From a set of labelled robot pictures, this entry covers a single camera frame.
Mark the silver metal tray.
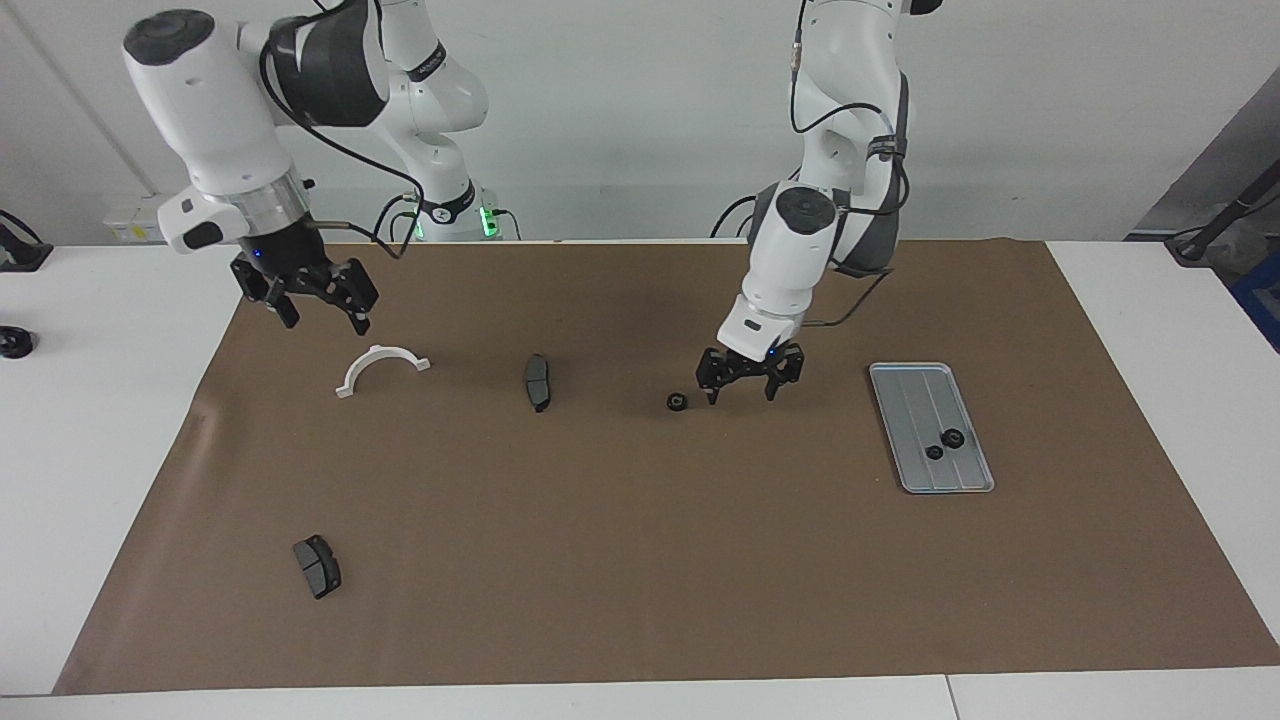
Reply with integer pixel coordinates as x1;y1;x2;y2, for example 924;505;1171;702
867;362;996;495

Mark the brown paper table mat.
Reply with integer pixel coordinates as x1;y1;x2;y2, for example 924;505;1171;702
52;238;1280;696

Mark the black table clamp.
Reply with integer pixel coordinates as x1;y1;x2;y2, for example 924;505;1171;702
0;210;53;273

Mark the short stacked grey brake pad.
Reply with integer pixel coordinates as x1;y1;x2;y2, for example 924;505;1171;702
292;535;343;600

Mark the black stand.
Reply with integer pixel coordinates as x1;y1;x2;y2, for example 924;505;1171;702
1165;160;1280;266

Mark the blue crate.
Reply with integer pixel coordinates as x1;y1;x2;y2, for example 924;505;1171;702
1228;250;1280;353

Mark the white semicircular plastic bracket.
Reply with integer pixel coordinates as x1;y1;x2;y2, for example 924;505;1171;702
335;344;432;399

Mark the black base cable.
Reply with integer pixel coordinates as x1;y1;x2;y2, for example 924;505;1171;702
710;190;761;239
372;195;416;242

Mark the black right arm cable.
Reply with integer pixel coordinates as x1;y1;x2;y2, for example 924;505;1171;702
258;0;421;261

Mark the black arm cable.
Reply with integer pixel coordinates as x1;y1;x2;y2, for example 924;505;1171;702
258;0;421;261
788;0;911;329

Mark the white wall socket box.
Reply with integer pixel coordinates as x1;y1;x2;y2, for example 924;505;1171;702
103;193;166;244

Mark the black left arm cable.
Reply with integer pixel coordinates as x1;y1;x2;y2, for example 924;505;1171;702
788;0;911;329

